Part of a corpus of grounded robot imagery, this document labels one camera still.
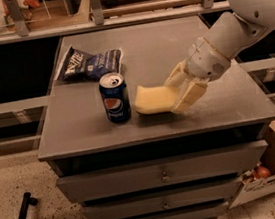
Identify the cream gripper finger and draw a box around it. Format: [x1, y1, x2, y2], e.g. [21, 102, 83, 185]
[164, 61, 188, 87]
[171, 78, 208, 114]

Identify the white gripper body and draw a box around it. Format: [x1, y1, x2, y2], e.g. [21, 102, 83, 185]
[185, 37, 231, 81]

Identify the yellow sponge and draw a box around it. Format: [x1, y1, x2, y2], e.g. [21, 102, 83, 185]
[135, 86, 179, 115]

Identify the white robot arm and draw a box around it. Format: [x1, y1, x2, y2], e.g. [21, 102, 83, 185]
[164, 0, 275, 114]

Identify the blue pepsi can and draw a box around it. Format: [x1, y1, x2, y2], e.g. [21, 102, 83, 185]
[99, 72, 131, 123]

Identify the top grey drawer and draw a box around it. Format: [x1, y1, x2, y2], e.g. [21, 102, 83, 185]
[56, 140, 267, 203]

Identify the grey drawer cabinet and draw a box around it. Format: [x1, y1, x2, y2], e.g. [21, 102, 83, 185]
[21, 5, 275, 219]

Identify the blue chip bag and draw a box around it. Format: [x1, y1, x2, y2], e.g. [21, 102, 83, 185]
[57, 47, 122, 82]

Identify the red onion in box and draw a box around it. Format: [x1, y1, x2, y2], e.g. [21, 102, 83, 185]
[255, 165, 271, 179]

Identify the middle grey drawer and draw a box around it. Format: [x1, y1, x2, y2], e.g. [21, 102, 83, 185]
[82, 180, 241, 219]

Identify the metal shelf rail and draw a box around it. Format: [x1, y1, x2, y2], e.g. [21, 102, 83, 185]
[0, 0, 229, 45]

